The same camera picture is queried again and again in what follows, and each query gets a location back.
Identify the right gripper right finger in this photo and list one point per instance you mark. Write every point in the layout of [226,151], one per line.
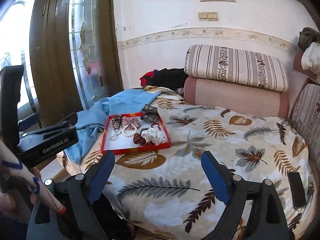
[230,189]

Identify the flower hair claw clip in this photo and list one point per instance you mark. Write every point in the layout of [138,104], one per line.
[116,122]

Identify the red plaid scrunchie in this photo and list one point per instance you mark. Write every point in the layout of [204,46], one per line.
[130,123]

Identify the white dotted scrunchie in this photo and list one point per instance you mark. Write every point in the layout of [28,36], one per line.
[154,135]

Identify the light blue cloth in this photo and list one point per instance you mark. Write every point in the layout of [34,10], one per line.
[92,121]

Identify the dark red dotted scrunchie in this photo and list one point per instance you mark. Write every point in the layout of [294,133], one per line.
[139,140]

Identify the olive green garment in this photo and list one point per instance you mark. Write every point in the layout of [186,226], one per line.
[307,36]

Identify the person's left hand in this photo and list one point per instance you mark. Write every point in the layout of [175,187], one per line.
[17,201]

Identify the beige wall switch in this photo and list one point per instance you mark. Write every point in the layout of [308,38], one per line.
[208,16]

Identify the striped floral side pillow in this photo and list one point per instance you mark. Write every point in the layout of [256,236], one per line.
[304,113]

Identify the black phone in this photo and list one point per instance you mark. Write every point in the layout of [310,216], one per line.
[297,190]

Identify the white crumpled cloth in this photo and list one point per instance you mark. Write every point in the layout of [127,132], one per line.
[311,58]

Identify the red tray white inside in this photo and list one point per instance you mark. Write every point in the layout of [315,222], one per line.
[133,133]

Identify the leaf pattern blanket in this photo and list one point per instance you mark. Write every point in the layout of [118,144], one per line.
[195,172]

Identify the grey sheer scrunchie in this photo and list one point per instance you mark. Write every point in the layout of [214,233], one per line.
[150,114]

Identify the wooden glass door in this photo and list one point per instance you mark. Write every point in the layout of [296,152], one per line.
[73,55]

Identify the pink bolster cushion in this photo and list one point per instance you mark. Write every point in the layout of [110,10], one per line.
[239,98]

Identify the black and red clothes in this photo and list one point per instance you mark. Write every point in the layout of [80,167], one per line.
[172,79]

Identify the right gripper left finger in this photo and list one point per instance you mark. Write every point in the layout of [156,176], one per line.
[88,204]

